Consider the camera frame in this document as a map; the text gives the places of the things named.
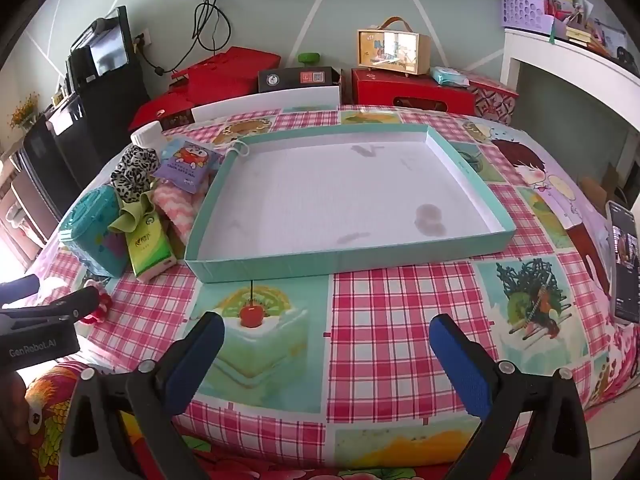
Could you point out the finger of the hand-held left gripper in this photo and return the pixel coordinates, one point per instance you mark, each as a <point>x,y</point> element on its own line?
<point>70,305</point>
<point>20,289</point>

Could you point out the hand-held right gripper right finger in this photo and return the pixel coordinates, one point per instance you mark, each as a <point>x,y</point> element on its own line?
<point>465,370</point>

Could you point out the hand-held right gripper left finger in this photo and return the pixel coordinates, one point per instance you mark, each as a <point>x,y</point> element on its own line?
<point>197,360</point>

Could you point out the red and white scrunchie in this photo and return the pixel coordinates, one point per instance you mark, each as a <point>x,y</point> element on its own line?
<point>102,306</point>

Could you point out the pink chevron cloth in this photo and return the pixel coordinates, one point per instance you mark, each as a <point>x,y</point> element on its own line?
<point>177,210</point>

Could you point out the leopard print scrunchie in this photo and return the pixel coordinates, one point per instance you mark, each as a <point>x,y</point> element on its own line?
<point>132,170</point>

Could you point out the purple snack packet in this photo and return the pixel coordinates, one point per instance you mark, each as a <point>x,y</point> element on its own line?
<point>187,165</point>

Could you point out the white plastic bottle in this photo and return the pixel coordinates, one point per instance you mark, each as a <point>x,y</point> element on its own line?
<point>146,134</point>

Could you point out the teal cardboard box lid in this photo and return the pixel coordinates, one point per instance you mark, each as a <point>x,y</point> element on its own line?
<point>325,200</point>

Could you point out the teal plastic container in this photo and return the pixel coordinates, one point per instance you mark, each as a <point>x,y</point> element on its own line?
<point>90,230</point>

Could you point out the printed patchwork blanket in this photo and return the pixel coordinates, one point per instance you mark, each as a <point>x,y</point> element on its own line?
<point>400,310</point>

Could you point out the yellow-green tissue pack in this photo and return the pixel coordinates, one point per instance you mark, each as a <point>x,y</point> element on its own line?
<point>147,250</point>

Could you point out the dark glass-front cabinet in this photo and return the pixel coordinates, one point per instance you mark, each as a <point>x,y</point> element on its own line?
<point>45,160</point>

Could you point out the yellow flowers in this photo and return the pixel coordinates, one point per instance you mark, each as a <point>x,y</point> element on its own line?
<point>25,110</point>

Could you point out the black cabinet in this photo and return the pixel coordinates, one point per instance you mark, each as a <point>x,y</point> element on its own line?
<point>100,125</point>

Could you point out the smartphone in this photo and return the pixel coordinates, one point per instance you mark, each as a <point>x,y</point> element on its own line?
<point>625,260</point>

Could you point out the cardboard box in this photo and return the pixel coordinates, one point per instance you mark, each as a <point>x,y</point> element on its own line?
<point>597,190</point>

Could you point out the small black monitor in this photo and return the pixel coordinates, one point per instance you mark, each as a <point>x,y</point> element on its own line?
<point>107,52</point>

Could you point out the white bed board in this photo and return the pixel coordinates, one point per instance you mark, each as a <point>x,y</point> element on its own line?
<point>265,102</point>

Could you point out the pink patterned box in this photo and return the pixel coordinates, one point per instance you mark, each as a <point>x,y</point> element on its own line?
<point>492,100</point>

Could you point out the large red gift box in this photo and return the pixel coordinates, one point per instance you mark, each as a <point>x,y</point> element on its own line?
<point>230,70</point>

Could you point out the blue wet wipes pack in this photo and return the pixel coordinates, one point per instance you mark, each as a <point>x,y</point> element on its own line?
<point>450,76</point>

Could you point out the black flat box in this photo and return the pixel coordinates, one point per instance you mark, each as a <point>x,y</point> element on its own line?
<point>300,80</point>

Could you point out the green dumbbell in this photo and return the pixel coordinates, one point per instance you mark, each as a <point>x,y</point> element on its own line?
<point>309,58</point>

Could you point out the white desk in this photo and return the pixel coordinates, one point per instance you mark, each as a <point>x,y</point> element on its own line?
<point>575,60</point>

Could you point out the green tape strip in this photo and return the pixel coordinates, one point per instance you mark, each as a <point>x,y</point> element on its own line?
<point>552,35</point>

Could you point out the stack of books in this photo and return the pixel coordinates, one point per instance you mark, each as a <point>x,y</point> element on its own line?
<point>580,34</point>

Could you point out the wall socket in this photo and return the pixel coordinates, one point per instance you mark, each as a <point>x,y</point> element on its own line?
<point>141,39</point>

